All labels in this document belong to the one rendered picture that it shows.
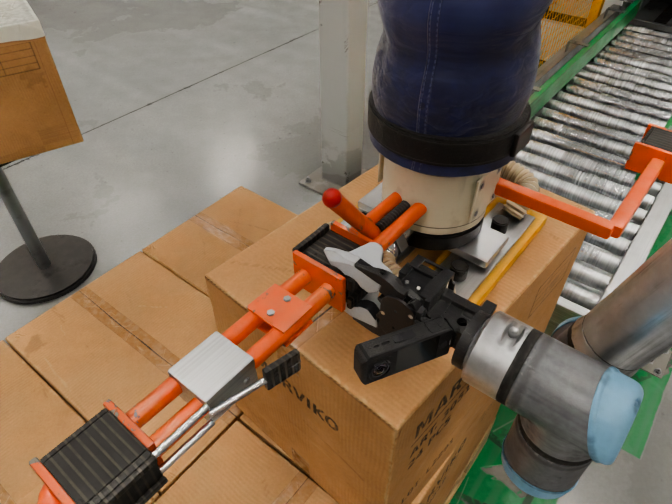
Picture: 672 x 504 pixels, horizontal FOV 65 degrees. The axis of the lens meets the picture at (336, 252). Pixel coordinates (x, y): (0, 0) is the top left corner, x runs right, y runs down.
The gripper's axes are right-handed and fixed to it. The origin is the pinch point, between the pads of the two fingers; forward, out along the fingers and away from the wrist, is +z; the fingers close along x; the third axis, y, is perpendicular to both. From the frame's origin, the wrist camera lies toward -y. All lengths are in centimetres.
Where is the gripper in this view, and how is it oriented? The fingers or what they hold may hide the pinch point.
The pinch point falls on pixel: (328, 275)
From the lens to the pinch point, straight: 67.6
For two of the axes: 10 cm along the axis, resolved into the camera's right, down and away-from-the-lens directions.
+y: 6.2, -5.4, 5.8
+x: 0.0, -7.3, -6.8
